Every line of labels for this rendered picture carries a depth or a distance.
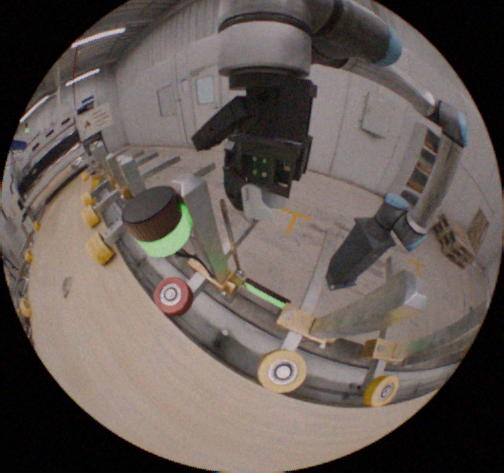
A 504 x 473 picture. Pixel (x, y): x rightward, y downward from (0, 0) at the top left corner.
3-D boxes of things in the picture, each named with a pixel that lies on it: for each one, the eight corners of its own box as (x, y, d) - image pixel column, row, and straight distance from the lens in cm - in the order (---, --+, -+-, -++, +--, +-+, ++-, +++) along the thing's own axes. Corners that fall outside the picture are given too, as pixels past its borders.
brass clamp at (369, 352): (366, 338, 47) (378, 335, 44) (397, 345, 56) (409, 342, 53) (359, 360, 46) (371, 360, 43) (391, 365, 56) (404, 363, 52)
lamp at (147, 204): (203, 268, 33) (159, 180, 19) (222, 282, 31) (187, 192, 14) (185, 288, 33) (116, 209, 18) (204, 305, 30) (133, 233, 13)
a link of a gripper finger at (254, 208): (267, 245, 23) (274, 196, 16) (236, 230, 25) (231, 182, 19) (276, 232, 25) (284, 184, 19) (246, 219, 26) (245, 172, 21)
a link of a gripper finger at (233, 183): (236, 218, 20) (231, 154, 15) (228, 214, 21) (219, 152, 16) (254, 200, 23) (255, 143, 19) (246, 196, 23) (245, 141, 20)
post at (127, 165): (185, 260, 69) (128, 154, 42) (191, 264, 67) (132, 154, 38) (180, 266, 68) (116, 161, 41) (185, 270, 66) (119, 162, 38)
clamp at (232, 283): (204, 258, 44) (199, 248, 40) (243, 283, 39) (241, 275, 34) (191, 272, 43) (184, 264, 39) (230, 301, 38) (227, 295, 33)
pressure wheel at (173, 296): (188, 286, 44) (170, 268, 34) (209, 303, 41) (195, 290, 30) (170, 307, 45) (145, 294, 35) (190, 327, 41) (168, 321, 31)
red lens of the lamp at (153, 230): (164, 196, 20) (158, 181, 19) (194, 212, 15) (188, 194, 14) (125, 225, 19) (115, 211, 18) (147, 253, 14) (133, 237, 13)
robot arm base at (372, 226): (360, 220, 109) (367, 209, 104) (378, 220, 122) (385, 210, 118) (374, 243, 100) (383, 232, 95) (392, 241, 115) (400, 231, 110)
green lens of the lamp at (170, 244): (171, 210, 21) (165, 197, 20) (200, 228, 17) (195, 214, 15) (136, 239, 20) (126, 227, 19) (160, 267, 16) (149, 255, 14)
